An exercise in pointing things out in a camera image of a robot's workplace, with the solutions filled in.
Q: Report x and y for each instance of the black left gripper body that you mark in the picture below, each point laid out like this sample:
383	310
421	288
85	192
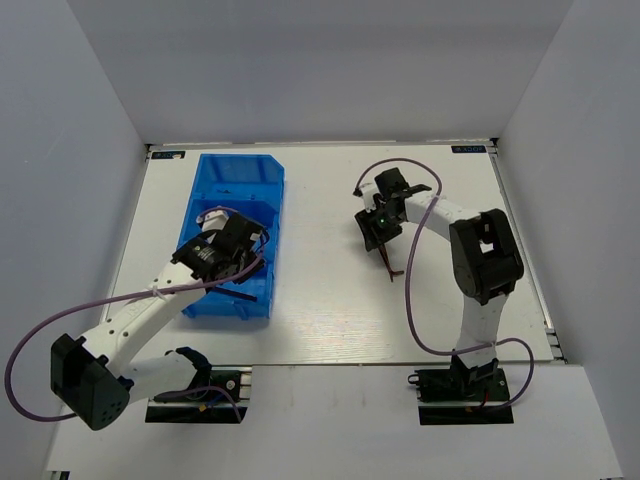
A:
247	258

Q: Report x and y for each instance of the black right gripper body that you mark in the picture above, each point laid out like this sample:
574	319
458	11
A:
387	210

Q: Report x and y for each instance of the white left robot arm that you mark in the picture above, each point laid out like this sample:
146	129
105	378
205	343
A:
97	375

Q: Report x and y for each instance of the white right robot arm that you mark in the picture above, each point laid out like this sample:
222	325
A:
486	263

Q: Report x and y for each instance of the blue plastic divided bin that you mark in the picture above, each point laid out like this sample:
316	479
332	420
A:
254	186

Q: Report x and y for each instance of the right corner label sticker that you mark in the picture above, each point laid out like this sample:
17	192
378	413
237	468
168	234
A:
468	149

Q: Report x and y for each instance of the corner label sticker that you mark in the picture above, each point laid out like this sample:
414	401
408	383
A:
168	155
468	149

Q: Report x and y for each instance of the left corner label sticker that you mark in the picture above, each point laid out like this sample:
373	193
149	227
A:
168	155

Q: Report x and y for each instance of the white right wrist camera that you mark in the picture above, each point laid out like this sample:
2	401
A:
368	193

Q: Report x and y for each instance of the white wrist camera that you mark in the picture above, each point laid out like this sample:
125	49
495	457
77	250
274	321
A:
213	219
368	193

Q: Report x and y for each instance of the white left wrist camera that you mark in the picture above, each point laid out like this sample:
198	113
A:
213	219

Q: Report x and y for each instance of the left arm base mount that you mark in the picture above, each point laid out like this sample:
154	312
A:
221	399

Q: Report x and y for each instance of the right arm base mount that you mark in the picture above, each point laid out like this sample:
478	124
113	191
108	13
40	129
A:
442	403

